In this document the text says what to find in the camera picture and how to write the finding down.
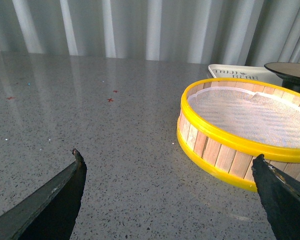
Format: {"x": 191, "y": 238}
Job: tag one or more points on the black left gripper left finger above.
{"x": 51, "y": 211}

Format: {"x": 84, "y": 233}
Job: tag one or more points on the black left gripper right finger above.
{"x": 280, "y": 197}

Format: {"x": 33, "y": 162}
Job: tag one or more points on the tan plate black rim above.
{"x": 289, "y": 72}

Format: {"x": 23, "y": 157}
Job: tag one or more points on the cream bear serving tray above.
{"x": 260, "y": 74}

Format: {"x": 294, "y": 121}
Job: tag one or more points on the grey pleated curtain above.
{"x": 230, "y": 32}

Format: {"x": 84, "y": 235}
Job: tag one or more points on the yellow rimmed bamboo steamer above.
{"x": 226, "y": 156}

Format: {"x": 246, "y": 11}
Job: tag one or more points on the white steamer liner cloth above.
{"x": 255, "y": 116}

